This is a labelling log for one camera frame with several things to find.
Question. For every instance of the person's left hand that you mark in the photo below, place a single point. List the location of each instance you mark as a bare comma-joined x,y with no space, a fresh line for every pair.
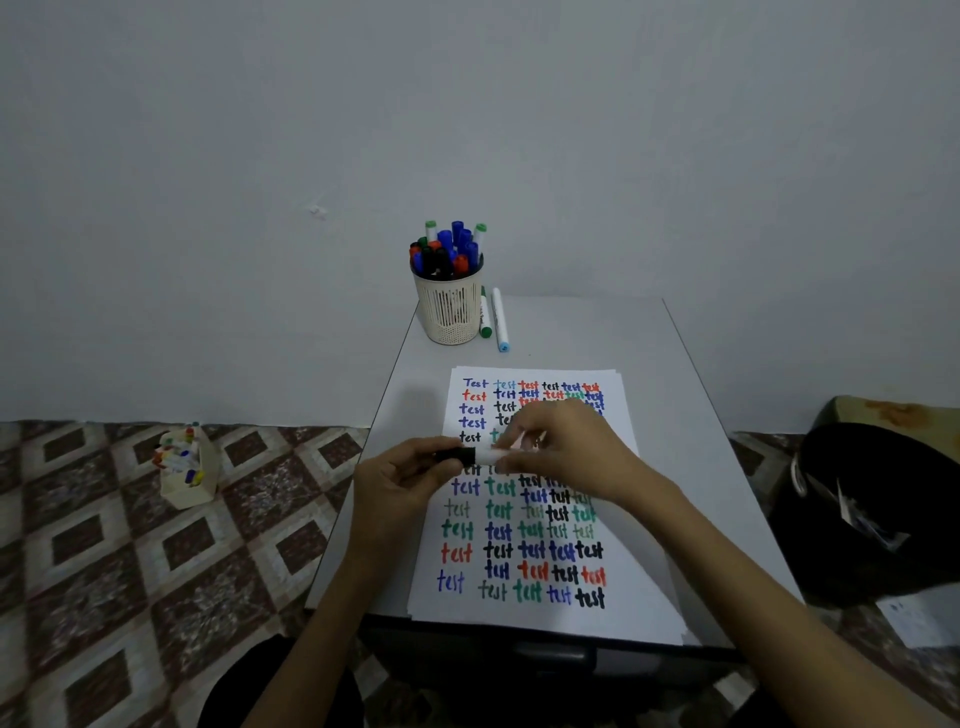
390,495

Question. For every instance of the person's right hand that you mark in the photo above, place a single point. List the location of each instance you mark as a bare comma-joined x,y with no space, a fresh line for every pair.
585,450

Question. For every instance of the white paper with colored writing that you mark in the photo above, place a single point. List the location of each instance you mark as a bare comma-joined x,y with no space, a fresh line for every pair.
622,405

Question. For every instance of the light blue capped white marker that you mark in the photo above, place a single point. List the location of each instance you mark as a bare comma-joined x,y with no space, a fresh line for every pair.
500,319

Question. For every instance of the white marker with red ends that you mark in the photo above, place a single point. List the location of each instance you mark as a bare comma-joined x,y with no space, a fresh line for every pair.
460,264

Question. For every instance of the black capped slim white marker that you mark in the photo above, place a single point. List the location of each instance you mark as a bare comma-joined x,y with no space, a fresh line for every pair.
427,262

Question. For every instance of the black capped script label marker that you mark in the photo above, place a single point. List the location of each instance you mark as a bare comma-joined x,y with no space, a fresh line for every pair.
442,262

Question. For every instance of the person's left forearm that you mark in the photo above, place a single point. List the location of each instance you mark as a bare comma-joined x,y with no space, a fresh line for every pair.
307,652

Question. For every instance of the person's right forearm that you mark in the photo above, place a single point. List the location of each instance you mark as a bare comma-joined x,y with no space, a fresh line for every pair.
765,607

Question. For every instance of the person's left leg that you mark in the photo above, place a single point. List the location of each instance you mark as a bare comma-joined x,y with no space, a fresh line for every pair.
240,697

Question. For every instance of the person's leg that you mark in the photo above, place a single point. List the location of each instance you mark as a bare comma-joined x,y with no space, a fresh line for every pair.
240,697
750,712

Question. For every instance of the person's right leg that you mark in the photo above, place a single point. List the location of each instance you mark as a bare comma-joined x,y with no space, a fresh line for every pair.
750,712

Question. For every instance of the grey drawer cabinet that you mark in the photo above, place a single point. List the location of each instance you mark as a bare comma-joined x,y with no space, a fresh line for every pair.
585,330

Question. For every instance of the beige mesh cup black rim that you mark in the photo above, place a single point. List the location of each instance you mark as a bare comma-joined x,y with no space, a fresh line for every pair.
448,311

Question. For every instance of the small cream box of pens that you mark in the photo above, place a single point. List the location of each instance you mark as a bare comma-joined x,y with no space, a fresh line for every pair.
187,495

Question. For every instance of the black plastic bucket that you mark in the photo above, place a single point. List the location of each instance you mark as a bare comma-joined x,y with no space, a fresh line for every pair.
900,465

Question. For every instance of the yellow floral cushion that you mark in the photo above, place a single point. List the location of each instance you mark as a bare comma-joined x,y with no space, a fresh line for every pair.
900,412

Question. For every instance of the white sheet with faint marks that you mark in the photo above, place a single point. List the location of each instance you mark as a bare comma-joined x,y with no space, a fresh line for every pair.
922,619

